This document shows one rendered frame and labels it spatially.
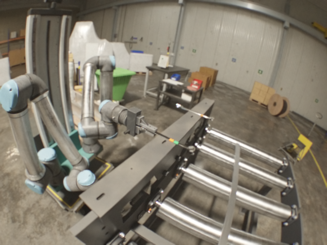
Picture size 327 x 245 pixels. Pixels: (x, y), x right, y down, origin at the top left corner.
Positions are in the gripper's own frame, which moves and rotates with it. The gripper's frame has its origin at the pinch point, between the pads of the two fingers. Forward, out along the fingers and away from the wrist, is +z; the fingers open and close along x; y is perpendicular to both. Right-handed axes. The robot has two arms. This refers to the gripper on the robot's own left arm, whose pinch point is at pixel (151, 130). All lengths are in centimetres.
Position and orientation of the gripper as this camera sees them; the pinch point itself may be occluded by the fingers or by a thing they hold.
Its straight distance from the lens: 64.3
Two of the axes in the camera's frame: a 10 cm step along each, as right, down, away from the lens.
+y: -5.1, 3.5, -7.8
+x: 1.6, -8.6, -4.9
